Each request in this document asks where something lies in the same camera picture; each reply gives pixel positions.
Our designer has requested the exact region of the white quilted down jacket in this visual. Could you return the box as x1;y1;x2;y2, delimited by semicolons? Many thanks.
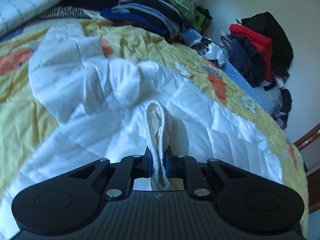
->
1;22;283;239

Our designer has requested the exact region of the red and black clothes pile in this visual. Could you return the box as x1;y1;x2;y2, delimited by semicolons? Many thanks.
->
227;11;293;129

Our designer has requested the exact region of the dark folded clothes stack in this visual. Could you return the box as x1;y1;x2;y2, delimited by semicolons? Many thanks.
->
60;0;194;41

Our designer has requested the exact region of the yellow cartoon print bedspread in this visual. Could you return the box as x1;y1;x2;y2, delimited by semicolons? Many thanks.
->
1;20;309;239

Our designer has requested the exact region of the black white plastic bag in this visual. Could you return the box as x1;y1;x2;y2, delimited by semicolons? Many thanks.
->
190;37;225;68

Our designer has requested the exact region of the light blue knitted blanket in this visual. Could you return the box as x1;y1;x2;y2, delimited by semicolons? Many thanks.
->
180;29;273;114

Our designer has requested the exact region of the zebra striped garment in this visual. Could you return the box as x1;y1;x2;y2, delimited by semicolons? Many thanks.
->
32;5;103;20

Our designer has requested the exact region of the white patterned quilt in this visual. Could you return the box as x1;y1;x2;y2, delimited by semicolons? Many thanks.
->
1;0;61;36

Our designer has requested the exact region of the wooden door frame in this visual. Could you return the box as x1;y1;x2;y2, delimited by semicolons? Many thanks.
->
294;124;319;213

